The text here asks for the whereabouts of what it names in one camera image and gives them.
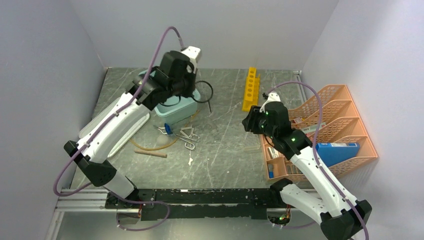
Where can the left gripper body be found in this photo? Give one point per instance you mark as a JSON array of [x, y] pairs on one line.
[[185, 86]]

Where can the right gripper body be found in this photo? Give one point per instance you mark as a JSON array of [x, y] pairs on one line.
[[257, 120]]

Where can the black wire ring stand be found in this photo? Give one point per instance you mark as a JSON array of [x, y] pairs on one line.
[[202, 97]]

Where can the yellow test tube rack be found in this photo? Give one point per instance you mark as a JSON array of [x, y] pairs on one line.
[[251, 90]]

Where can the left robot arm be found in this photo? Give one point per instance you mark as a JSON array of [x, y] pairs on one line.
[[175, 76]]

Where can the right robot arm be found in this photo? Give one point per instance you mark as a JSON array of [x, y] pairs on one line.
[[339, 213]]

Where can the clear acrylic tube rack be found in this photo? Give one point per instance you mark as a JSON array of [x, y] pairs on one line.
[[252, 148]]

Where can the mint green plastic bin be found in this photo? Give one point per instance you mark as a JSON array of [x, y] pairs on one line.
[[157, 89]]

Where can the white stapler in organizer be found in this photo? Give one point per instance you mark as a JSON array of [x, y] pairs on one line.
[[272, 152]]

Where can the amber rubber tubing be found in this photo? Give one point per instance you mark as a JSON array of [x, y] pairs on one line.
[[169, 136]]

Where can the clear glass jar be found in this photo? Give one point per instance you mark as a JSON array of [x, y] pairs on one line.
[[213, 128]]

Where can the graduated cylinder blue base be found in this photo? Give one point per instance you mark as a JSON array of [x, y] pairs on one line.
[[168, 129]]

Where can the white plastic bin lid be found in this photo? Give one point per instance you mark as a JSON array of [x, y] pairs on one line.
[[112, 126]]

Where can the orange mesh file organizer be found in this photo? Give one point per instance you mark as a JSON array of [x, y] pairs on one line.
[[343, 124]]

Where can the wooden dowel rod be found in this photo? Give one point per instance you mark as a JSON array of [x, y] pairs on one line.
[[151, 153]]

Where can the blue binder folder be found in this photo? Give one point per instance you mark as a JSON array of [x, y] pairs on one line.
[[334, 153]]

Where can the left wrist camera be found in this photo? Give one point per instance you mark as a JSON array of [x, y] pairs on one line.
[[193, 52]]

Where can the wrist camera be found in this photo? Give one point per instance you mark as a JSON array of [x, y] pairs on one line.
[[271, 97], [193, 52]]

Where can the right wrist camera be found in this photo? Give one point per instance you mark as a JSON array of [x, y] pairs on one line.
[[271, 97]]

